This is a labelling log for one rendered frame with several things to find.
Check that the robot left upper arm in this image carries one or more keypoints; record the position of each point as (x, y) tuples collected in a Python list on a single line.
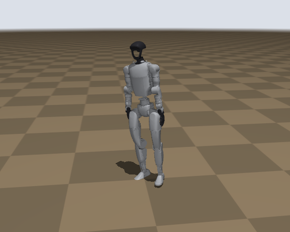
[(154, 69)]

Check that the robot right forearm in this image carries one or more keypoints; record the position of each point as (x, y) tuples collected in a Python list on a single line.
[(128, 100)]

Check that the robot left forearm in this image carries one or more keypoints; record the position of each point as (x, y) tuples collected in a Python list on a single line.
[(158, 100)]

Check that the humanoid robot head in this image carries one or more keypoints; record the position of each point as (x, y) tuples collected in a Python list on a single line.
[(138, 46)]

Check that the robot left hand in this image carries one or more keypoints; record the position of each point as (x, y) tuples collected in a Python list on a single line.
[(161, 117)]

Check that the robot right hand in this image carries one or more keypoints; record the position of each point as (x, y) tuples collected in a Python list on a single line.
[(128, 111)]

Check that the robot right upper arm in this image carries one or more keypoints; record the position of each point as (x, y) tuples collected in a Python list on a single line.
[(128, 87)]

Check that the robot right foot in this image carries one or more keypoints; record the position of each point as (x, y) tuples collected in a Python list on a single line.
[(142, 175)]

